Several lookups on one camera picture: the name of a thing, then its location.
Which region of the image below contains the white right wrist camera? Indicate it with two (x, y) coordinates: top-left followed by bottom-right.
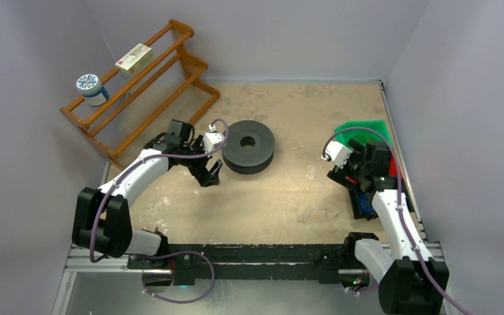
(322, 140), (353, 169)

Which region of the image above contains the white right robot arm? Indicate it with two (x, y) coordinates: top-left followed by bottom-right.
(322, 140), (449, 314)

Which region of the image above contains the green white cardboard box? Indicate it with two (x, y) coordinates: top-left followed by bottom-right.
(115, 43), (154, 78)

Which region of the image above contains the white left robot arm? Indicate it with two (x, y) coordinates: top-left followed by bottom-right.
(72, 119), (230, 268)

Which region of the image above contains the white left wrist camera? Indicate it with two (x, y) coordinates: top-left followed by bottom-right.
(202, 123), (225, 154)

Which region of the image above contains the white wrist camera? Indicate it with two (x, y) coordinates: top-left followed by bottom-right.
(202, 123), (225, 154)
(322, 140), (353, 169)

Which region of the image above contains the black perforated cable spool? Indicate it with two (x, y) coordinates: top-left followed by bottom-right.
(222, 120), (276, 175)

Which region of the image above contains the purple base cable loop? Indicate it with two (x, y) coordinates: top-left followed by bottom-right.
(140, 251), (215, 305)

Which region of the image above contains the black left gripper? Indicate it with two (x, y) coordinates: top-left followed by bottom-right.
(180, 135), (222, 186)

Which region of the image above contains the blue white round jar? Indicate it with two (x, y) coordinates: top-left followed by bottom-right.
(75, 73), (110, 106)

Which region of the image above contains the black plastic bin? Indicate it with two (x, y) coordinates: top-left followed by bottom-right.
(345, 176), (398, 221)

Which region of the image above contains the orange wooden rack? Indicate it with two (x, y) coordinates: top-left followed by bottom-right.
(60, 19), (221, 169)

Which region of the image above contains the red plastic bin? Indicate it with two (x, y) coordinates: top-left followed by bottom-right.
(389, 156), (404, 178)

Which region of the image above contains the green plastic bin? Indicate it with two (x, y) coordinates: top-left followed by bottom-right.
(334, 120), (393, 148)

